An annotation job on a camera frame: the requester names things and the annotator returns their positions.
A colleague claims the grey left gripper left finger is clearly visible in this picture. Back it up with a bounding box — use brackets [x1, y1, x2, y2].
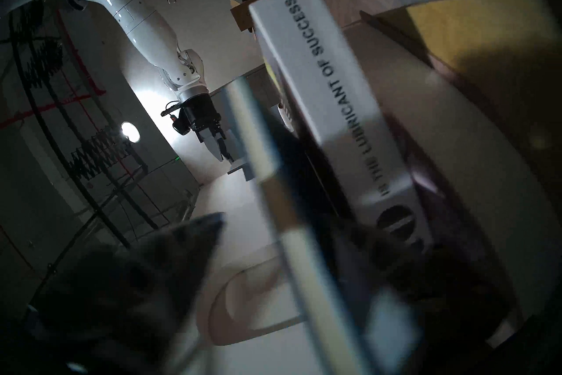
[31, 212, 225, 375]

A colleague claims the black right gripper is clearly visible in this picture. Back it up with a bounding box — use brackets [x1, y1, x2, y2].
[162, 92, 234, 165]

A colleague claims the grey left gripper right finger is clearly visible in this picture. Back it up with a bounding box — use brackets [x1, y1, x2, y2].
[347, 225, 519, 346]

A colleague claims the blue cover book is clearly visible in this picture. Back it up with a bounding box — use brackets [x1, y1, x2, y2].
[224, 80, 422, 375]

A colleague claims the dark book with yellow mark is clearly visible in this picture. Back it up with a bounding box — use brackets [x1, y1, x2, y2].
[248, 0, 435, 256]

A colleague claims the large brown HOMES book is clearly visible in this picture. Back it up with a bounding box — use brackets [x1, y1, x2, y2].
[342, 12, 562, 348]

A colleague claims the ceiling spot lamp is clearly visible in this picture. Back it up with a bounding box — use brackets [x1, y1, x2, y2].
[121, 121, 141, 143]

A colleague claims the brown cardboard box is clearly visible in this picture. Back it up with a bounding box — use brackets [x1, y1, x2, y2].
[230, 0, 256, 32]

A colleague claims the wooden table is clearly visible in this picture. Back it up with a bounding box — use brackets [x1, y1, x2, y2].
[360, 0, 562, 203]

